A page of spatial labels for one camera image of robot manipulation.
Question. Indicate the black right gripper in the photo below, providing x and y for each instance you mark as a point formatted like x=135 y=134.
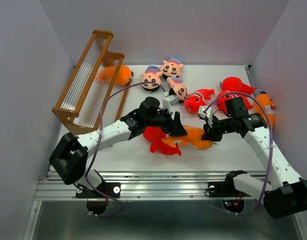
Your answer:
x=210 y=133

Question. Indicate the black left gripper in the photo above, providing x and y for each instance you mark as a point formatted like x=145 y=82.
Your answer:
x=173 y=127

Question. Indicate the red shark plush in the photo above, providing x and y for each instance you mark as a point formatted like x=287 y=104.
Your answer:
x=155 y=136
x=235 y=84
x=197 y=98
x=220 y=103

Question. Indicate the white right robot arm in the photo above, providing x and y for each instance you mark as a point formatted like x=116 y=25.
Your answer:
x=283 y=191

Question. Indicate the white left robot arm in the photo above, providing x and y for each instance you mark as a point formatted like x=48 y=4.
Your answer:
x=69 y=158

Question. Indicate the wooden toy shelf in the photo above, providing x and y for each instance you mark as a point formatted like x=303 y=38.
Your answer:
x=85 y=102

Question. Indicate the cartoon boy doll lower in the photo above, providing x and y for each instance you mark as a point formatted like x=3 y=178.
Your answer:
x=177 y=88

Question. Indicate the red shark plush back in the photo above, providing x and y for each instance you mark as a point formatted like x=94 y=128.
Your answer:
x=235 y=84

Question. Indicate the cartoon boy doll upper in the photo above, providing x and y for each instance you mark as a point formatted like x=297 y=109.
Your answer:
x=171 y=67

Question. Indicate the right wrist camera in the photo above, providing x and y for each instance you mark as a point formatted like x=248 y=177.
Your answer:
x=206 y=113

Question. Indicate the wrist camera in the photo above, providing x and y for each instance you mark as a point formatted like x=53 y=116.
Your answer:
x=169 y=101
x=206 y=113

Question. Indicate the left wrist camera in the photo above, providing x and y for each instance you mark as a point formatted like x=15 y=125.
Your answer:
x=169 y=101

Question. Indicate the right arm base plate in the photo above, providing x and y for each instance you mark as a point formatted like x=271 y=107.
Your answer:
x=218 y=189

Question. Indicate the aluminium frame rail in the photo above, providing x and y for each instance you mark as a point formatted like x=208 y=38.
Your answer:
x=138 y=186

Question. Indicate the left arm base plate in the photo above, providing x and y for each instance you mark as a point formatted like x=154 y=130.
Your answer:
x=111 y=189

